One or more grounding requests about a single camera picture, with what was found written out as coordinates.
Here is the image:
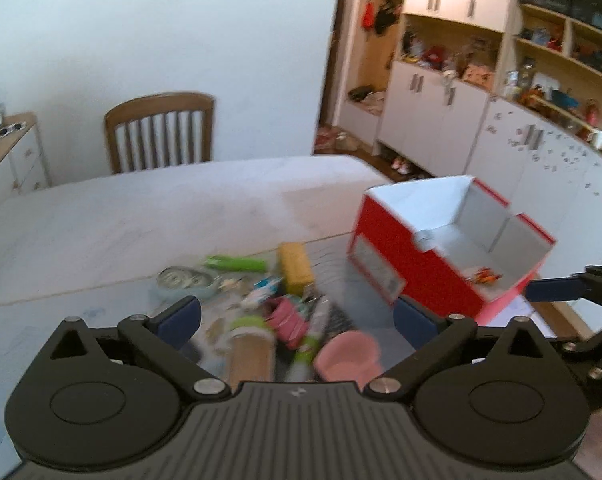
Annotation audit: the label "round light green tin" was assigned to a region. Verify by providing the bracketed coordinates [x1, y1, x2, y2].
[157, 266, 220, 301]

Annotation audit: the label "white wall cabinet unit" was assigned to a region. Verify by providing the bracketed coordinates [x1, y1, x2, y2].
[376, 0, 602, 281]

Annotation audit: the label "dark hanging bag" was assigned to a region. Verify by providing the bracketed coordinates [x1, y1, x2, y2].
[375, 0, 400, 36]

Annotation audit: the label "green plastic tool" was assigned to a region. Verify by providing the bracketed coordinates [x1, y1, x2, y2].
[204, 256, 269, 273]

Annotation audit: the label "toys on cabinet shelf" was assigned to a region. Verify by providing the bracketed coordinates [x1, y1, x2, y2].
[401, 30, 496, 86]

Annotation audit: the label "pink cup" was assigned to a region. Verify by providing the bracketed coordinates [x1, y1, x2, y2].
[313, 331, 382, 383]

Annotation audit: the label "yellow rectangular block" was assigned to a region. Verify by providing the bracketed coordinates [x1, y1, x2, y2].
[278, 242, 314, 295]

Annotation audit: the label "wooden chair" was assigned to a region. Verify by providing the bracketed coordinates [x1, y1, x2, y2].
[104, 91, 216, 175]

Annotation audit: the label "white paper sheet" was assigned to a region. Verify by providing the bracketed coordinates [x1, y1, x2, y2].
[481, 295, 556, 341]

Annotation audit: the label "white sideboard with wooden top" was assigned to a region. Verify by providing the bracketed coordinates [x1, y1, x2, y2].
[0, 112, 50, 196]

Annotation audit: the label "wooden cylinder with green cap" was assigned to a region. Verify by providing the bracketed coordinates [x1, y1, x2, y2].
[226, 316, 276, 386]

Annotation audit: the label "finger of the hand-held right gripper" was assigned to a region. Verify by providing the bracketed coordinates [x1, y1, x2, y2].
[555, 307, 602, 411]
[525, 266, 602, 311]

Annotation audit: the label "white tube with green label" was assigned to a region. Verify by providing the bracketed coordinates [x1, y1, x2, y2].
[286, 297, 334, 383]

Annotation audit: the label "red cardboard box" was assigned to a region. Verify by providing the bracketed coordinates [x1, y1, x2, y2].
[347, 175, 558, 325]

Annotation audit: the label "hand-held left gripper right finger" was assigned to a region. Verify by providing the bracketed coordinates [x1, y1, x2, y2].
[363, 295, 556, 403]

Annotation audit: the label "small red toy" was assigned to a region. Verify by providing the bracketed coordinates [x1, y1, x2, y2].
[463, 266, 502, 285]

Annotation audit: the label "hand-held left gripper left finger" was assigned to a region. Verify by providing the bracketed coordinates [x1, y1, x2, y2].
[48, 296, 232, 403]

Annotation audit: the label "blue white small packet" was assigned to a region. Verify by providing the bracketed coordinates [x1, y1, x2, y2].
[241, 276, 284, 310]

